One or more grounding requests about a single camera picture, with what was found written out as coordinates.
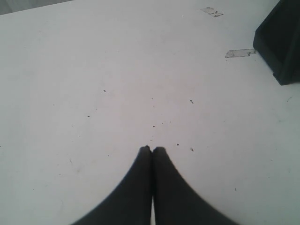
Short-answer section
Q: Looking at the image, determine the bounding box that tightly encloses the clear tape strip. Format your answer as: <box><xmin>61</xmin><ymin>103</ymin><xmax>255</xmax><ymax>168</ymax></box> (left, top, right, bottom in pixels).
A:
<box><xmin>225</xmin><ymin>49</ymin><xmax>256</xmax><ymax>58</ymax></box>

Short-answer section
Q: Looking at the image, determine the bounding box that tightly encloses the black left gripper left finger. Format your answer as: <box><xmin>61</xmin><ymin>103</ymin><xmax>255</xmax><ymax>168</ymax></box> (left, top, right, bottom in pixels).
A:
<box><xmin>74</xmin><ymin>146</ymin><xmax>152</xmax><ymax>225</ymax></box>

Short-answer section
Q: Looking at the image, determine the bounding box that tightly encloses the black metal shelf rack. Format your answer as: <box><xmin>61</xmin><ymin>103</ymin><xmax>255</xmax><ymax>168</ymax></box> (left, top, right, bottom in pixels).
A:
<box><xmin>253</xmin><ymin>0</ymin><xmax>300</xmax><ymax>85</ymax></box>

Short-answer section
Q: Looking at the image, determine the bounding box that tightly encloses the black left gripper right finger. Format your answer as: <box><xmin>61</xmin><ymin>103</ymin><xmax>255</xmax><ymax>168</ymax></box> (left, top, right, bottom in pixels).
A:
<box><xmin>152</xmin><ymin>147</ymin><xmax>232</xmax><ymax>225</ymax></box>

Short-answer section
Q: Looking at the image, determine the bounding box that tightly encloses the torn clear tape piece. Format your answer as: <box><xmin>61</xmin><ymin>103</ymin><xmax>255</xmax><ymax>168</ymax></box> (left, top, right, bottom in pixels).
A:
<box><xmin>201</xmin><ymin>7</ymin><xmax>223</xmax><ymax>17</ymax></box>

